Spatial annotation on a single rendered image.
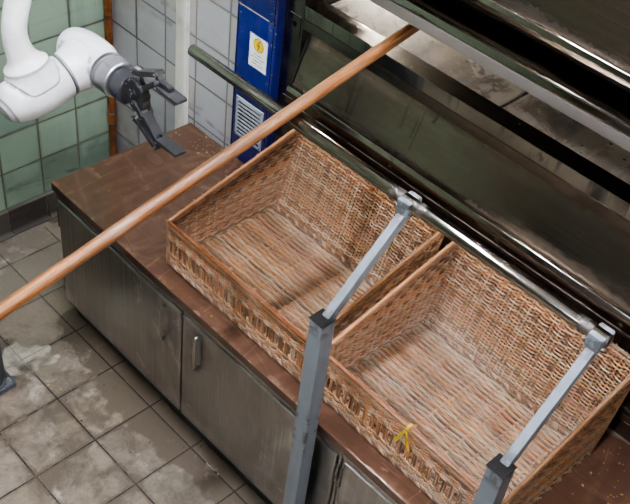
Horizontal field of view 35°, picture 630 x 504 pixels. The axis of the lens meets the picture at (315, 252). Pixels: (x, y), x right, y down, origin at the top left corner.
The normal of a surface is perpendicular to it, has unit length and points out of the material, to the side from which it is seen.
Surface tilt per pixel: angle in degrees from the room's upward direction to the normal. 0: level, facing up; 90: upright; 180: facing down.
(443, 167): 70
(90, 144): 90
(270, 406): 90
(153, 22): 90
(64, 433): 0
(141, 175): 0
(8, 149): 90
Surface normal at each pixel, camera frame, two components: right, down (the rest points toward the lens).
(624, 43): -0.64, 0.14
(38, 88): 0.54, 0.29
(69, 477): 0.11, -0.73
